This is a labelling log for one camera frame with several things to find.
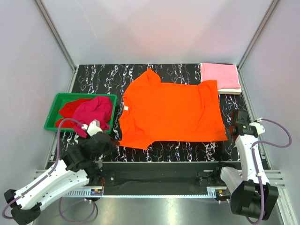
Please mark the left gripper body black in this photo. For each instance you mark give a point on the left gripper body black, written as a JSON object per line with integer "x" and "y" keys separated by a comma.
{"x": 110, "y": 147}

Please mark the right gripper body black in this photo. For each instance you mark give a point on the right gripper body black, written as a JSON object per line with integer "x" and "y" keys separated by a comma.
{"x": 231, "y": 137}

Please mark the orange t shirt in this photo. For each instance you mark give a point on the orange t shirt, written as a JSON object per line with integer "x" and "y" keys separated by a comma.
{"x": 163, "y": 111}

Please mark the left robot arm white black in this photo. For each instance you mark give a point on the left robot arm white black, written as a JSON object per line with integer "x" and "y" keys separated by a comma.
{"x": 75, "y": 168}

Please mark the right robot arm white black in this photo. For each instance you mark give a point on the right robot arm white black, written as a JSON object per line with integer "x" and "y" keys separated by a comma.
{"x": 252, "y": 195}

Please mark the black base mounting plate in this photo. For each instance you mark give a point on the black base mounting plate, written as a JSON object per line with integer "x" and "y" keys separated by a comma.
{"x": 151, "y": 171}

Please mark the magenta t shirt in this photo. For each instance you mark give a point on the magenta t shirt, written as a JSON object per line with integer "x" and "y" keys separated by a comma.
{"x": 99, "y": 108}

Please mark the cream folded t shirt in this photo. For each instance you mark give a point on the cream folded t shirt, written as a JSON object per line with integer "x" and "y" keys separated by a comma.
{"x": 230, "y": 91}

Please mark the red t shirt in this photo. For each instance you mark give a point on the red t shirt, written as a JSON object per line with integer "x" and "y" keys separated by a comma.
{"x": 69, "y": 109}

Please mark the pink folded t shirt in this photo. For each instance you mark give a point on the pink folded t shirt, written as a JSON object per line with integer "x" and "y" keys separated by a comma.
{"x": 226, "y": 75}

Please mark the green plastic bin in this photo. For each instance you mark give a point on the green plastic bin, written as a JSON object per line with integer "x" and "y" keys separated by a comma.
{"x": 62, "y": 98}

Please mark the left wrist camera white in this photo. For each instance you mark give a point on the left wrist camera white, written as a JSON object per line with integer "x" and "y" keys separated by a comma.
{"x": 92, "y": 129}

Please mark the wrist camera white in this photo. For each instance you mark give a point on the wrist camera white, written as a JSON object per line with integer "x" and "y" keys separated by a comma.
{"x": 92, "y": 129}
{"x": 259, "y": 128}

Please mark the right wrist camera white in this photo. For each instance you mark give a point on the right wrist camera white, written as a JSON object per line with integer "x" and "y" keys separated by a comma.
{"x": 259, "y": 128}

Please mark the aluminium frame rail front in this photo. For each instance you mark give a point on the aluminium frame rail front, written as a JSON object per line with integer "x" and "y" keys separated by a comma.
{"x": 70, "y": 192}

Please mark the right aluminium corner post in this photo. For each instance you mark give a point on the right aluminium corner post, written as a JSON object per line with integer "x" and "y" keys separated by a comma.
{"x": 262, "y": 25}

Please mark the aluminium corner post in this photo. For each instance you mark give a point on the aluminium corner post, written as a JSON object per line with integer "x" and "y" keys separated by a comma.
{"x": 262, "y": 25}
{"x": 50, "y": 24}

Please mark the left aluminium corner post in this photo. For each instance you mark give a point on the left aluminium corner post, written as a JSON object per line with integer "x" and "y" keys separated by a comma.
{"x": 50, "y": 24}

